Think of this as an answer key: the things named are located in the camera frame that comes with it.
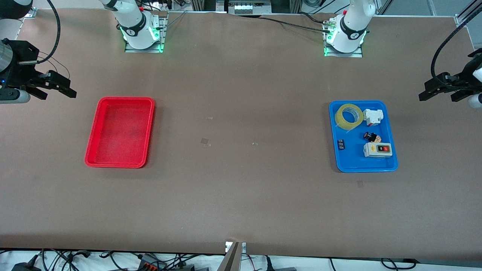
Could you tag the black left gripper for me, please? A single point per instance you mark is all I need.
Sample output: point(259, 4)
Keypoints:
point(465, 80)

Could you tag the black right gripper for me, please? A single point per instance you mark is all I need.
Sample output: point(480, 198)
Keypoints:
point(20, 71)

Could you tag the yellow tape roll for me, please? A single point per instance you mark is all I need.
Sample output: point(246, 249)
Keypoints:
point(339, 120)

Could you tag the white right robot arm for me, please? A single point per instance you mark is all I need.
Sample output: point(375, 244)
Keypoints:
point(133, 17)

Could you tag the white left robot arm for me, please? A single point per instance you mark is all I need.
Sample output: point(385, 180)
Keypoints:
point(354, 22)

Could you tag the white circuit breaker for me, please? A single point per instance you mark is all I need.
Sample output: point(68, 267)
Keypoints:
point(372, 114)

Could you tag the red plastic tray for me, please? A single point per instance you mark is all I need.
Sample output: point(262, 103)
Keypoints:
point(113, 150)

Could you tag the black push button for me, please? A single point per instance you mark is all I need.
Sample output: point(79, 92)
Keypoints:
point(368, 135)

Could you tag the blue plastic tray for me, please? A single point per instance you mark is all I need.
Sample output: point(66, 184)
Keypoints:
point(350, 158)

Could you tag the small black chip module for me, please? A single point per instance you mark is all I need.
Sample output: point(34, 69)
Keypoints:
point(341, 144)

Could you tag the black power adapter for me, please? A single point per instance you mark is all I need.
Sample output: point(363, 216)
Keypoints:
point(24, 267)

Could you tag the orange black connector block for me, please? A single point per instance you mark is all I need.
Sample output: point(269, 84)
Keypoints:
point(150, 263)

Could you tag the white power strip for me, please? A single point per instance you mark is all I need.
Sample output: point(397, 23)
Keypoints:
point(250, 8)

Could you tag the grey metal bar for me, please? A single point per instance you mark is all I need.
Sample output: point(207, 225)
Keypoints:
point(231, 261)

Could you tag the silver table corner bracket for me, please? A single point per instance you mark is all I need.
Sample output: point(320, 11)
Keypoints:
point(31, 13)
point(461, 20)

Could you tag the grey switch box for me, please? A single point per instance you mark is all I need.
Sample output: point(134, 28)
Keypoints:
point(371, 150)

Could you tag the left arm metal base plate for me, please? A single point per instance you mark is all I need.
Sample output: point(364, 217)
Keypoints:
point(339, 55)

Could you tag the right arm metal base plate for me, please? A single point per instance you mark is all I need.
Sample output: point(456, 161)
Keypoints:
point(164, 37)

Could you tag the small white mount plate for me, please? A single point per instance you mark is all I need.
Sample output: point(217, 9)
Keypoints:
point(228, 246)

